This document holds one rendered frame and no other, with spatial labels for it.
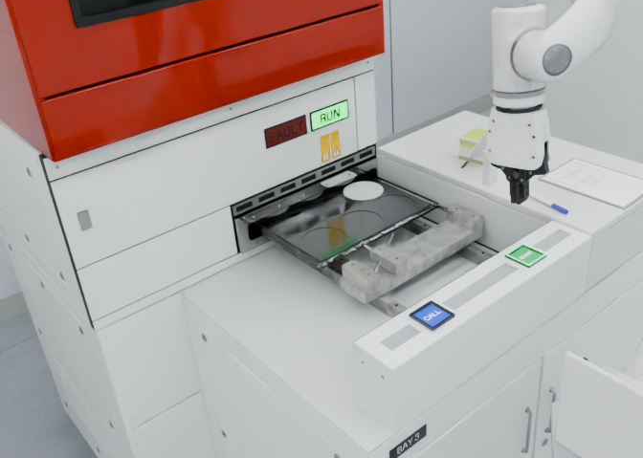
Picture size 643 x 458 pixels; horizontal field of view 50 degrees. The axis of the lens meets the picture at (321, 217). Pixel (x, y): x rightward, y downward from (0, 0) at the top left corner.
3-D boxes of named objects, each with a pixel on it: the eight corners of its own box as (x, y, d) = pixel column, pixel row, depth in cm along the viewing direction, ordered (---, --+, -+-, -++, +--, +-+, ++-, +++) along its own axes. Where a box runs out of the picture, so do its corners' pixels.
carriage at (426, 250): (340, 289, 146) (339, 277, 145) (455, 225, 165) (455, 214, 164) (365, 305, 140) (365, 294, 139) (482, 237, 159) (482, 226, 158)
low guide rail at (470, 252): (365, 208, 181) (364, 198, 180) (370, 206, 182) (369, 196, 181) (523, 287, 147) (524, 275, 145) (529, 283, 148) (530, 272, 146)
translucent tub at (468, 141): (456, 162, 168) (457, 136, 165) (474, 151, 173) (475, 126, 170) (484, 169, 164) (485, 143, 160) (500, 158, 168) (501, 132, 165)
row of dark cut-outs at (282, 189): (232, 215, 158) (231, 206, 156) (373, 154, 180) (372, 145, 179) (233, 216, 157) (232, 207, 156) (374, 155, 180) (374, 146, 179)
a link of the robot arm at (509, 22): (558, 87, 110) (528, 77, 118) (560, 2, 105) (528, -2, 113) (510, 97, 108) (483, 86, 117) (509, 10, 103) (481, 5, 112)
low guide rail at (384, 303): (282, 249, 167) (280, 238, 166) (289, 246, 168) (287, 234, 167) (436, 346, 133) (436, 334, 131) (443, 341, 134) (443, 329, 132)
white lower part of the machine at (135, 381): (68, 426, 234) (-7, 218, 194) (265, 319, 277) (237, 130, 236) (167, 573, 185) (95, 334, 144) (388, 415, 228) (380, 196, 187)
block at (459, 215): (446, 219, 162) (446, 208, 160) (455, 214, 164) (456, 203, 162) (473, 231, 156) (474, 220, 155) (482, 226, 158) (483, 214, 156)
